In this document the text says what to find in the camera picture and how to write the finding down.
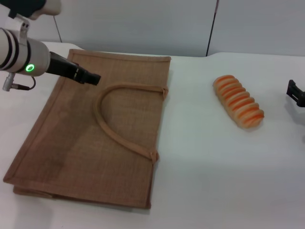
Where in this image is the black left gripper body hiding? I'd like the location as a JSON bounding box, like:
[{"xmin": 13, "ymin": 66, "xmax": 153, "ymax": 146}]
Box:
[{"xmin": 46, "ymin": 52, "xmax": 80, "ymax": 81}]

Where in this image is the orange striped bread loaf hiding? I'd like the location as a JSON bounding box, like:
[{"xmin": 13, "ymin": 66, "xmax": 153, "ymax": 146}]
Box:
[{"xmin": 212, "ymin": 74, "xmax": 265, "ymax": 129}]

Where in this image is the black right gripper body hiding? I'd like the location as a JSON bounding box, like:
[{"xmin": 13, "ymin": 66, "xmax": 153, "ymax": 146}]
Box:
[{"xmin": 295, "ymin": 90, "xmax": 305, "ymax": 108}]

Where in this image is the brown jute handbag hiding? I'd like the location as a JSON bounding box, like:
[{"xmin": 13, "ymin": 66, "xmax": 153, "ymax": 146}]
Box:
[{"xmin": 2, "ymin": 49, "xmax": 172, "ymax": 210}]

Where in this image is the black and white wrist camera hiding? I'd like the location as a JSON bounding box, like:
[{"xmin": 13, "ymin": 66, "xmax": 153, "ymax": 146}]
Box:
[{"xmin": 0, "ymin": 0, "xmax": 63, "ymax": 21}]

